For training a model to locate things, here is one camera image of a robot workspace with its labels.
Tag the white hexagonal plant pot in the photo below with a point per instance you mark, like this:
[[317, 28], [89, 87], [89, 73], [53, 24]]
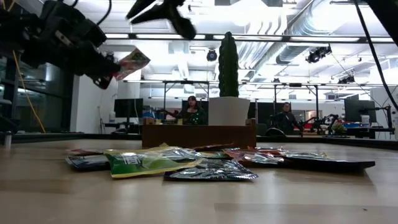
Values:
[[228, 110]]

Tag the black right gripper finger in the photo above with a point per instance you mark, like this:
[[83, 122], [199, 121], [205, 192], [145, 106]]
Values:
[[183, 25], [155, 7]]

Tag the dark blue blueberry tea packet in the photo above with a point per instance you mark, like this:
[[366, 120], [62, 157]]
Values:
[[214, 171], [329, 165], [88, 162]]

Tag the wooden tea organizer box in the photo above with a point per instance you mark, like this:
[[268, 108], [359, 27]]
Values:
[[199, 135]]

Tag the black computer monitor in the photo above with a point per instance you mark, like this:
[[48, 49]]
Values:
[[262, 112], [357, 110], [128, 108]]

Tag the silver ventilation duct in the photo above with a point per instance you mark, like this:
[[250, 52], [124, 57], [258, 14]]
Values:
[[298, 28]]

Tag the small green potted plant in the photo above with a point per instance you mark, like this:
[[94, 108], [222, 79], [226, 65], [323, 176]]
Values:
[[339, 128]]

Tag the green cactus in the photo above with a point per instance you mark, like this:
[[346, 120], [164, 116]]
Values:
[[228, 65]]

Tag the black ceiling spotlight cluster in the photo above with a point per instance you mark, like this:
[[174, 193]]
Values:
[[318, 53]]

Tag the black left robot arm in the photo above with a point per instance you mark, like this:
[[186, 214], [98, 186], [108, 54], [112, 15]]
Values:
[[68, 21]]

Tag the black background robot arm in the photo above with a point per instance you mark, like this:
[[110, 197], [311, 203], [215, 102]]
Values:
[[320, 121]]

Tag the person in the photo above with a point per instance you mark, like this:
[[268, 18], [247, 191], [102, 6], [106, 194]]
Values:
[[286, 119], [192, 113]]

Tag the black ceiling light rail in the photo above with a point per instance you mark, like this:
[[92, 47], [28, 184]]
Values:
[[264, 38]]

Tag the white plastic tub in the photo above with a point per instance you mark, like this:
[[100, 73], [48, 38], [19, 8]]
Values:
[[365, 120]]

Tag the round black ceiling speaker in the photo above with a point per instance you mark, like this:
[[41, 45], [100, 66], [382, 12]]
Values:
[[211, 55], [109, 57]]

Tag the white bottle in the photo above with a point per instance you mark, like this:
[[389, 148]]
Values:
[[112, 116]]

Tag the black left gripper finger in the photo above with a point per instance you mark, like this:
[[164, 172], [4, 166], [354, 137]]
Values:
[[102, 71], [105, 61]]

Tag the tall black desk frame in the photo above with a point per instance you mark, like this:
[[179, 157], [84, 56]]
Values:
[[186, 82], [295, 84]]

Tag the silver table post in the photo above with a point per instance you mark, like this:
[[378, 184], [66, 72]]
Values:
[[7, 139]]

